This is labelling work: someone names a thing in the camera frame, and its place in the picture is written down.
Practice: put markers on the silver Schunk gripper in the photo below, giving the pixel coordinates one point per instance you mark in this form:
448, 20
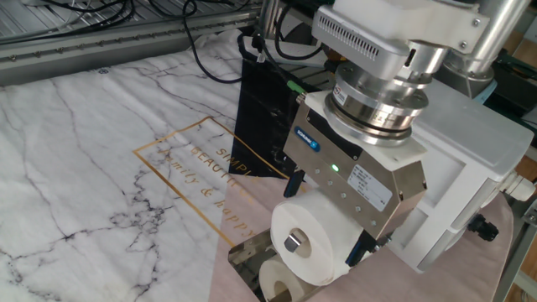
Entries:
327, 176

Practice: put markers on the white toilet paper roll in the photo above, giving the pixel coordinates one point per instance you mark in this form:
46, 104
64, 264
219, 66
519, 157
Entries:
319, 218

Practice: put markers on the silver grey UR5 robot arm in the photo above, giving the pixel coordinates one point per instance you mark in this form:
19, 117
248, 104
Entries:
486, 38

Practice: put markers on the polished steel paper holder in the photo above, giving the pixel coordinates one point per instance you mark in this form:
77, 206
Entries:
247, 256

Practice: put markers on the white gripper adapter plate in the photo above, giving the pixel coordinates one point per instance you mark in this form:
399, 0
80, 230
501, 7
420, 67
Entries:
403, 157

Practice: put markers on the silver force torque sensor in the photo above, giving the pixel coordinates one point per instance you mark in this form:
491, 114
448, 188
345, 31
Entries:
377, 109

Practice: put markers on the white plastic junction box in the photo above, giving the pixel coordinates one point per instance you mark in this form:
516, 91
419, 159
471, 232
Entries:
470, 134

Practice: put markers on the marble print tablecloth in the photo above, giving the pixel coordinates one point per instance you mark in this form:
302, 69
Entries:
84, 168

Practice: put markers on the silver vented camera box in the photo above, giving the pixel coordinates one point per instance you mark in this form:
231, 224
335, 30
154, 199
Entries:
361, 38

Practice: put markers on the grey table frame leg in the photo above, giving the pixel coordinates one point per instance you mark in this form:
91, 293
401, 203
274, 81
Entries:
514, 260

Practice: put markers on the white printed camera mount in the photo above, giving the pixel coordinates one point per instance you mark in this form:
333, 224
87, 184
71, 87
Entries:
419, 21

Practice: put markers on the grey aluminium rail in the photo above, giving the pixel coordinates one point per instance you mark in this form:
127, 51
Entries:
84, 54

